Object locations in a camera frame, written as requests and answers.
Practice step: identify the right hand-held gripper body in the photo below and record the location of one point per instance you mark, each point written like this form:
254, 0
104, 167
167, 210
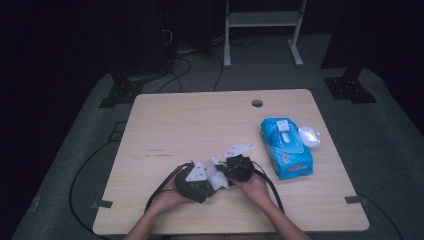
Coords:
240, 168

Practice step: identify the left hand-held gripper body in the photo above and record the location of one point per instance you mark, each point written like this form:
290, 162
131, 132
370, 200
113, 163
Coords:
193, 186

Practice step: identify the white wet wipe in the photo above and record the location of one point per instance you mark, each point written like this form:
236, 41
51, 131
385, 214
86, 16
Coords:
282, 126
215, 176

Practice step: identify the blue wet wipes pack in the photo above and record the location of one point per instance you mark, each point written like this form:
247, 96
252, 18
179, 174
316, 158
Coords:
288, 155

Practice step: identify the person's left hand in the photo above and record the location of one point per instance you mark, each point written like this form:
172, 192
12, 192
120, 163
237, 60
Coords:
170, 200

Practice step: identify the person's right hand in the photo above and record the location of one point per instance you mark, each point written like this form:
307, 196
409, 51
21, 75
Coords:
256, 191

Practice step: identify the grey tape strip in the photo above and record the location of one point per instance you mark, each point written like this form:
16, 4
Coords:
102, 204
355, 199

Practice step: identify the black stand base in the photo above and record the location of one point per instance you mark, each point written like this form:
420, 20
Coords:
350, 88
121, 93

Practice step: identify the white metal table frame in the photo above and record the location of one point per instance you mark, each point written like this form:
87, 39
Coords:
263, 18

